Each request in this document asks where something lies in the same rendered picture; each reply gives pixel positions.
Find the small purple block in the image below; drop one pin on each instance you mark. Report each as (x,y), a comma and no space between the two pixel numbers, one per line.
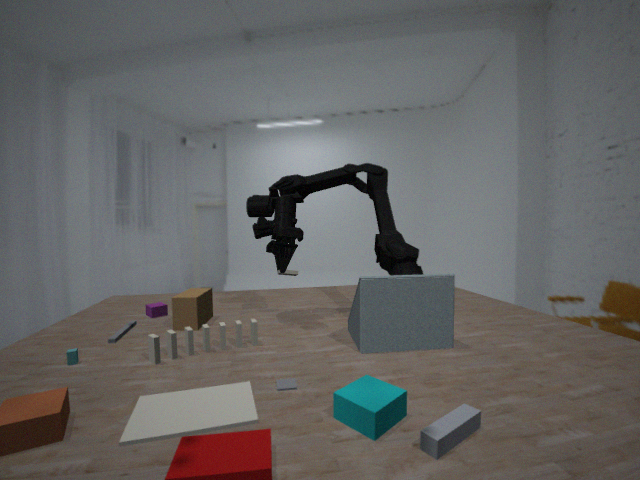
(156,310)

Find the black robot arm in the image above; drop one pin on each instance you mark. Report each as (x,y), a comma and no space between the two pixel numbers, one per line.
(393,254)

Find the red box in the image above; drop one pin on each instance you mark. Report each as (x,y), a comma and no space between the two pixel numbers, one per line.
(225,456)

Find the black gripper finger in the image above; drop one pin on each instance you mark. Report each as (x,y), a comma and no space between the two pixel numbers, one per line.
(275,253)
(285,253)

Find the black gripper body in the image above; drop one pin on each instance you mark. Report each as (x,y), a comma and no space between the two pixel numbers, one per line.
(287,232)

